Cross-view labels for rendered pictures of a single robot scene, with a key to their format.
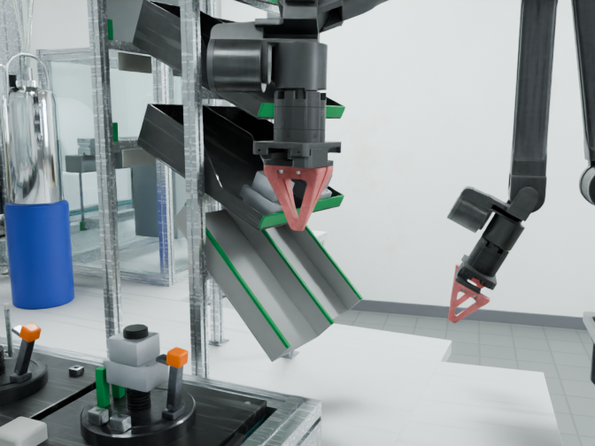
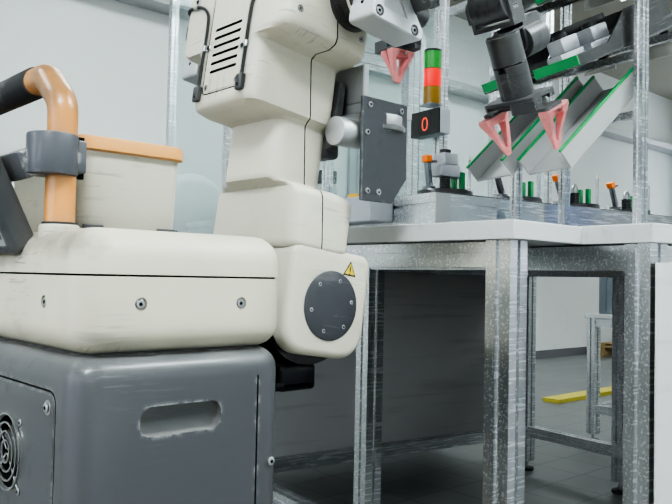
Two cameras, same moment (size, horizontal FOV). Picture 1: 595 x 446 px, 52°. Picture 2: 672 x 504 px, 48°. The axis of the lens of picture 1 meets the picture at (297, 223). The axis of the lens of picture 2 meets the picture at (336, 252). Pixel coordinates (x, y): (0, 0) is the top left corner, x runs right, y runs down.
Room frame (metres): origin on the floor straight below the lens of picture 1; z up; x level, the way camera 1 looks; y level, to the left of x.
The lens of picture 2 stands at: (1.50, -1.57, 0.77)
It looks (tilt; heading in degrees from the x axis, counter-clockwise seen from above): 2 degrees up; 122
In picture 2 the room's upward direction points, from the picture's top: 1 degrees clockwise
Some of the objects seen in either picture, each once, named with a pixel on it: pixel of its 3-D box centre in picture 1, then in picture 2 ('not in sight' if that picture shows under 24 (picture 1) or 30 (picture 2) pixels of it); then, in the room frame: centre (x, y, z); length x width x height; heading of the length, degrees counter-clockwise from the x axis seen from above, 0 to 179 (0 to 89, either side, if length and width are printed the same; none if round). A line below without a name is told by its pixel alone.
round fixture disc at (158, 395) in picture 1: (139, 414); (444, 195); (0.72, 0.20, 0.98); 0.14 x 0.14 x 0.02
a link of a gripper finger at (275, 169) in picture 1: (302, 188); (400, 62); (0.69, -0.01, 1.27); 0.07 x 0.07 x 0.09; 66
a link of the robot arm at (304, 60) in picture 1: (295, 67); not in sight; (0.68, 0.00, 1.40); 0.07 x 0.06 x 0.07; 85
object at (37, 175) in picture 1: (31, 128); not in sight; (1.59, 0.68, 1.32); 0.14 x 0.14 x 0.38
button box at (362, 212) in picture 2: not in sight; (355, 211); (0.55, 0.04, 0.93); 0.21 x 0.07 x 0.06; 156
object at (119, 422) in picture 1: (120, 422); not in sight; (0.66, 0.21, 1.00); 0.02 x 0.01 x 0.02; 66
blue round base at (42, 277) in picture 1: (40, 252); not in sight; (1.59, 0.68, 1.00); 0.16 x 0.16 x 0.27
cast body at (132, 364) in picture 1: (130, 353); (448, 164); (0.72, 0.21, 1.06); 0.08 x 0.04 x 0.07; 64
